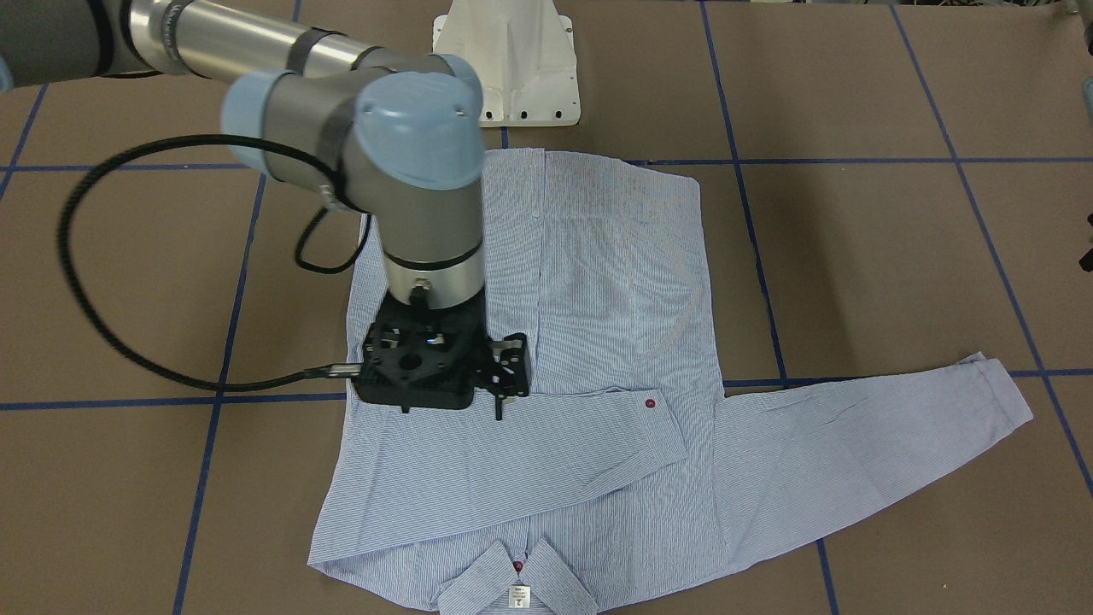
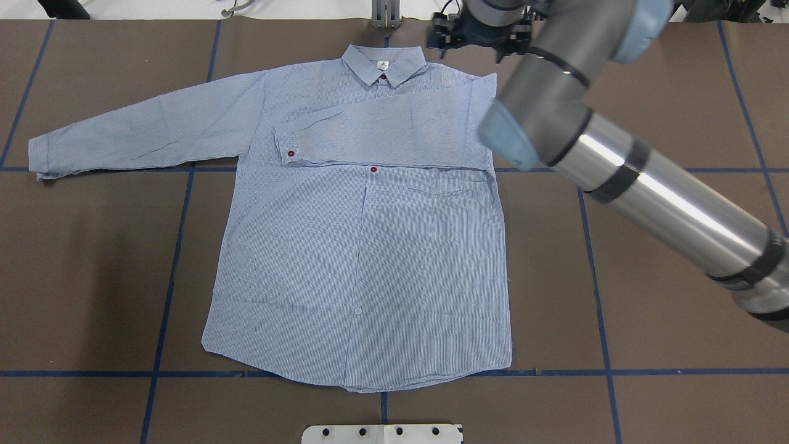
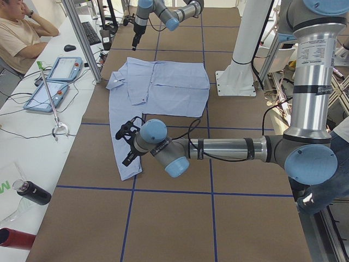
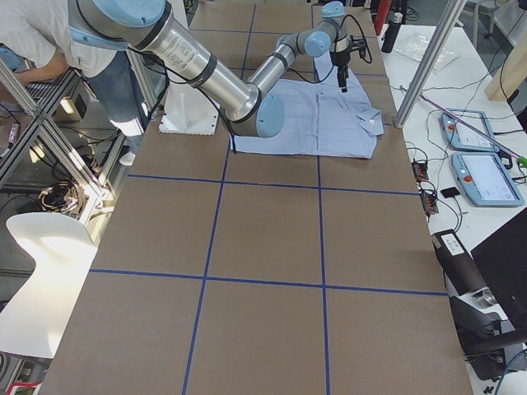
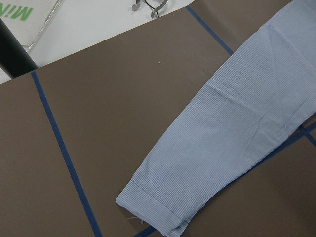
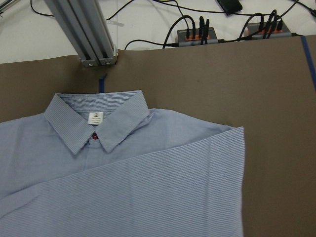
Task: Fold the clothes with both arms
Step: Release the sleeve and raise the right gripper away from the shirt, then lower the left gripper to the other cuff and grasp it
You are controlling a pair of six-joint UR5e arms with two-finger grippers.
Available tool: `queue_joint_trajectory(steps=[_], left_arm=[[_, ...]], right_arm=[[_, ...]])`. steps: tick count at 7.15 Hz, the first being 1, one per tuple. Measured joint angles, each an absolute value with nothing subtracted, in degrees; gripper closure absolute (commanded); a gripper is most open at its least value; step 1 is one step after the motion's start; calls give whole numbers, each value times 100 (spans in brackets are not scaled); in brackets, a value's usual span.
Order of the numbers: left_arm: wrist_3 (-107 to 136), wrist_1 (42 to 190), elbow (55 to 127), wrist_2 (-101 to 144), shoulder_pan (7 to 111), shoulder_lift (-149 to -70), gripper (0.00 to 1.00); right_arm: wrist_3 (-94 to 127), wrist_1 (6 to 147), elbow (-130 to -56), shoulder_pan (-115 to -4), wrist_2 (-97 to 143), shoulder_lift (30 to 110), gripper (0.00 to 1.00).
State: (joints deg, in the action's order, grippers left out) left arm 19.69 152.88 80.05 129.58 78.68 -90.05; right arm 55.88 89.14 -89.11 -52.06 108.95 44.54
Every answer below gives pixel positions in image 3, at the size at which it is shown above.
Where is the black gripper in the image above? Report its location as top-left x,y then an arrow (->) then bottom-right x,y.
132,23 -> 147,51
122,141 -> 147,166

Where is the light blue striped shirt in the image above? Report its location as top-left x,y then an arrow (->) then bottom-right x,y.
106,57 -> 210,181

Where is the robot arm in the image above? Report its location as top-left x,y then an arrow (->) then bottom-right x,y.
115,1 -> 348,185
132,0 -> 204,51

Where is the black keyboard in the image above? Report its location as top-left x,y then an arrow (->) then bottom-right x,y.
81,22 -> 101,45

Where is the black computer mouse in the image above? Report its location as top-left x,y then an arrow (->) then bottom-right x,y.
64,44 -> 76,52

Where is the upper teach pendant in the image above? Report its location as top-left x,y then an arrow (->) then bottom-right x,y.
46,57 -> 83,82

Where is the teach pendant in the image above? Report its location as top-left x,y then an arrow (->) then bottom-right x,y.
46,57 -> 83,82
23,81 -> 69,112

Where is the reacher grabber tool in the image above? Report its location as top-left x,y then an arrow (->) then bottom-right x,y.
37,61 -> 69,142

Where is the lower teach pendant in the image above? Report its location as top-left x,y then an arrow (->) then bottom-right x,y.
23,81 -> 69,112

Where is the black water bottle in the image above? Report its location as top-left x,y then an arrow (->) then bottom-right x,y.
13,179 -> 51,205

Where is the seated person beige shirt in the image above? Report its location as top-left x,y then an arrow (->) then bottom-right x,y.
0,0 -> 59,80

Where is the red cylinder bottle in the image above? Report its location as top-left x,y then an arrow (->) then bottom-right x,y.
1,228 -> 36,250

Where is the standing person in jeans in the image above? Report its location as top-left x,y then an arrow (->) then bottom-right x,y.
288,117 -> 349,216

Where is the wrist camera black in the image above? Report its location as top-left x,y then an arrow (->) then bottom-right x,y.
123,15 -> 135,26
115,116 -> 145,144

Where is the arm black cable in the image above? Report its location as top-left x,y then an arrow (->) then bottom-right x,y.
174,118 -> 254,163

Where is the aluminium frame column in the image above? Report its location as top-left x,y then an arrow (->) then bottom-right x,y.
62,0 -> 102,84

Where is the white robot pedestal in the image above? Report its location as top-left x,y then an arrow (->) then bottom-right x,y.
215,0 -> 274,97

